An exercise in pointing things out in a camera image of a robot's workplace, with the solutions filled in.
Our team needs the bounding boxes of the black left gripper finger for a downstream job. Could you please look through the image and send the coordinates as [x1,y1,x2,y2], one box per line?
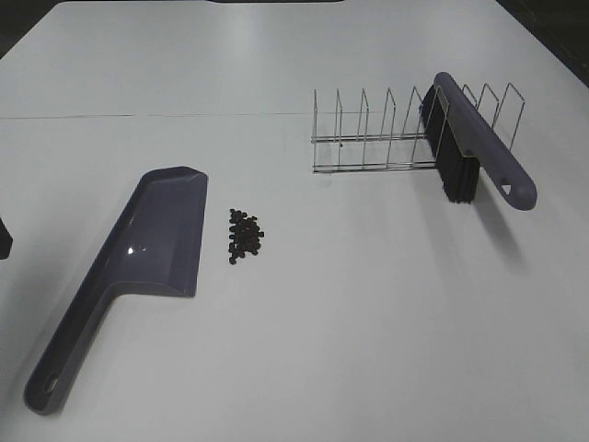
[0,219,12,260]

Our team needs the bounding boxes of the purple plastic dustpan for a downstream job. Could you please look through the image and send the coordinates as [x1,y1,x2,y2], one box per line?
[23,167,208,415]

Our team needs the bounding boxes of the pile of coffee beans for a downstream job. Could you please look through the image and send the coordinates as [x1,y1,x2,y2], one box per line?
[228,208,265,265]

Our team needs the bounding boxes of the purple brush black bristles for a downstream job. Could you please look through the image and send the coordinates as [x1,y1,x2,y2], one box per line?
[420,72,537,211]

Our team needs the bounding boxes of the chrome wire rack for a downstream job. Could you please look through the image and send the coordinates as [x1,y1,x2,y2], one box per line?
[311,81,527,174]

